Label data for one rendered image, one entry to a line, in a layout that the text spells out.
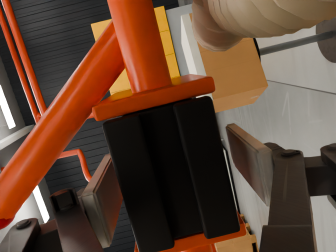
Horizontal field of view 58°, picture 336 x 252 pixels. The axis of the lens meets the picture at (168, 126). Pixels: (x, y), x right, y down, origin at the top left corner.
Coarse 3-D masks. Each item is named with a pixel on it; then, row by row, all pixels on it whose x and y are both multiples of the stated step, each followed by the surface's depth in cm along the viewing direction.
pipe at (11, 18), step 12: (0, 12) 742; (12, 12) 717; (0, 24) 749; (12, 24) 718; (12, 48) 761; (24, 48) 735; (24, 60) 737; (24, 84) 781; (36, 84) 755; (36, 96) 758; (36, 120) 803; (60, 156) 859; (84, 156) 851; (84, 168) 822
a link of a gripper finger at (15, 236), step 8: (16, 224) 13; (24, 224) 13; (32, 224) 13; (8, 232) 13; (16, 232) 13; (24, 232) 13; (32, 232) 13; (8, 240) 12; (16, 240) 12; (24, 240) 12; (32, 240) 12; (0, 248) 12; (8, 248) 12; (16, 248) 11; (24, 248) 11
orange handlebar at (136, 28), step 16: (112, 0) 14; (128, 0) 14; (144, 0) 14; (112, 16) 15; (128, 16) 14; (144, 16) 14; (128, 32) 15; (144, 32) 15; (128, 48) 15; (144, 48) 15; (160, 48) 15; (128, 64) 15; (144, 64) 15; (160, 64) 15; (144, 80) 15; (160, 80) 15
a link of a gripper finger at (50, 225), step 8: (80, 192) 17; (80, 200) 16; (40, 224) 14; (48, 224) 14; (40, 232) 13; (48, 232) 13; (56, 232) 13; (40, 240) 13; (48, 240) 13; (56, 240) 13; (32, 248) 13; (40, 248) 13; (48, 248) 13; (56, 248) 13
